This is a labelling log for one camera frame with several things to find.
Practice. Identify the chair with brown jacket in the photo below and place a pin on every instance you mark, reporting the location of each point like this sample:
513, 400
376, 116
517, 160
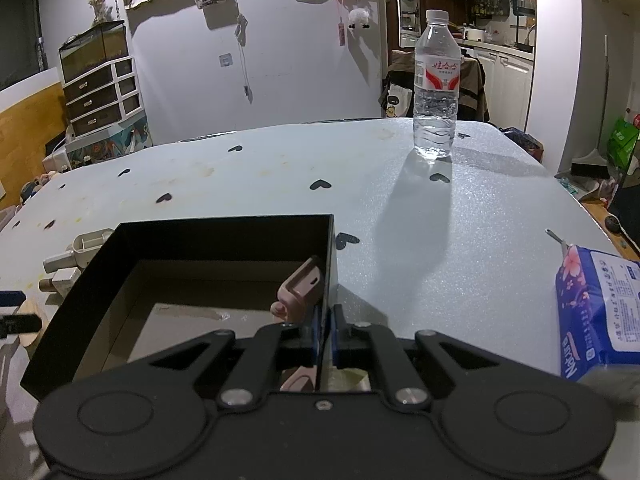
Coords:
472, 90

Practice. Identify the glass terrarium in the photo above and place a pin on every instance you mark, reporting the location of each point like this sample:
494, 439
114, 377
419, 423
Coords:
90, 50

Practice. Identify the white printed tote bag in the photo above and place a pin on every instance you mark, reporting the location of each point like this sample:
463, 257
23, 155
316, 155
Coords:
397, 102

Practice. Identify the white sheep plush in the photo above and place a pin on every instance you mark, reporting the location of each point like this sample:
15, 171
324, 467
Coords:
359, 17

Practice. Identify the oval wooden board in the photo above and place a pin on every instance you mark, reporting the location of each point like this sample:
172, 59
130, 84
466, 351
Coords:
34, 306

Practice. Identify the grey fuzzy cloth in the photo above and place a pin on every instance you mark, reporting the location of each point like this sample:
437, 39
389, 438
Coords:
610, 385

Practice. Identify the dark storage box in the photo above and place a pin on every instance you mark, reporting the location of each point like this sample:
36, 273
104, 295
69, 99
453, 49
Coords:
525, 145

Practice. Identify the black cardboard box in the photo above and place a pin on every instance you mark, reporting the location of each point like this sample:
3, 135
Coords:
200, 240

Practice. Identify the adhesive wall hook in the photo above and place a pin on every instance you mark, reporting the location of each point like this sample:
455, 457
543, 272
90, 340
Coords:
225, 59

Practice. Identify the colourful printed box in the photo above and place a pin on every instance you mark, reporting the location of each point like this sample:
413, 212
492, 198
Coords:
115, 140

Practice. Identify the blue tissue pack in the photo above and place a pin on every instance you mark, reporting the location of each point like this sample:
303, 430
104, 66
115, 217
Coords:
600, 310

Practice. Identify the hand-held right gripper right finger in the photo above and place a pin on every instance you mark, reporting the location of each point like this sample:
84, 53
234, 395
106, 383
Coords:
335, 335

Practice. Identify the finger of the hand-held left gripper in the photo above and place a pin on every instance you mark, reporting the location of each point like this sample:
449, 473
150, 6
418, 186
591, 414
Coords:
20, 325
11, 297

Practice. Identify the white drawer cabinet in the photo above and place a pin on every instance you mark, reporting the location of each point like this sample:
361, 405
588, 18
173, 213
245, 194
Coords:
95, 100

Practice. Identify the small metal tool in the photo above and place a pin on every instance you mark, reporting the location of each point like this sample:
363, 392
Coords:
557, 240

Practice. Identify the black computer mouse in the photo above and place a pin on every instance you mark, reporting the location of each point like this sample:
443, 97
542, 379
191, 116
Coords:
613, 224

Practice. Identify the plush toys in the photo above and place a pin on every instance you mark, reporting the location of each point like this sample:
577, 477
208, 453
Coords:
37, 185

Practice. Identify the broom with dustpan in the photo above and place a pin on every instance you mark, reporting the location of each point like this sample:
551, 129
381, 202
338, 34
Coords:
590, 165

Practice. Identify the white cooking pot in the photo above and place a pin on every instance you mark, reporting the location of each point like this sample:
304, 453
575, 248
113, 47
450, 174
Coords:
475, 33

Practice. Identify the white kitchen cabinet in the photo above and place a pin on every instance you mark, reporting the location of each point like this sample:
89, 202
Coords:
505, 85

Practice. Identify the beige plastic scoop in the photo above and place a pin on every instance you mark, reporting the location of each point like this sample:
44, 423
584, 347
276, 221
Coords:
90, 245

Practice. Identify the clear water bottle red label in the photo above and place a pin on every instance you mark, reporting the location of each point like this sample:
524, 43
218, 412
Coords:
435, 125

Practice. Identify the heart print table cover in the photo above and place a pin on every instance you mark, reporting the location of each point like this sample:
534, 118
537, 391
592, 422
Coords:
250, 170

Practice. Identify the green bag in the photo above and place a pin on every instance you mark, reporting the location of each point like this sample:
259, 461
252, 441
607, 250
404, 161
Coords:
622, 142

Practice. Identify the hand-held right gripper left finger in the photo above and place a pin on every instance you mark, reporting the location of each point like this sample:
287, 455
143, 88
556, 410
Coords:
316, 335

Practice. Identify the wall mirror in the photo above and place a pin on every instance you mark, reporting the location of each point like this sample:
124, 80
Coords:
407, 7

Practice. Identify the pink plastic clip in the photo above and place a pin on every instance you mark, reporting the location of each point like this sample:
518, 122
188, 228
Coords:
300, 285

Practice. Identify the dried flower bouquet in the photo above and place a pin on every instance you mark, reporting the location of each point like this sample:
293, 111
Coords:
99, 0

